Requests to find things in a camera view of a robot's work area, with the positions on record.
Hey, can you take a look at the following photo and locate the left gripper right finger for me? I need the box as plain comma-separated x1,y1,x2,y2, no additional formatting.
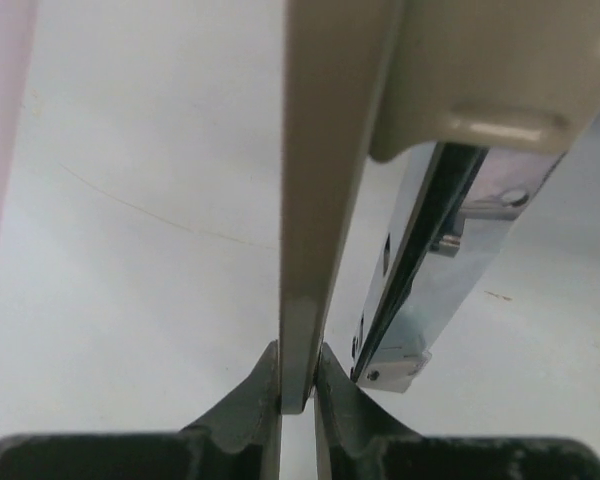
314,345,600,480

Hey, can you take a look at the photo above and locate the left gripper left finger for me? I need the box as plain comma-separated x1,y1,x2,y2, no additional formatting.
0,341,281,479

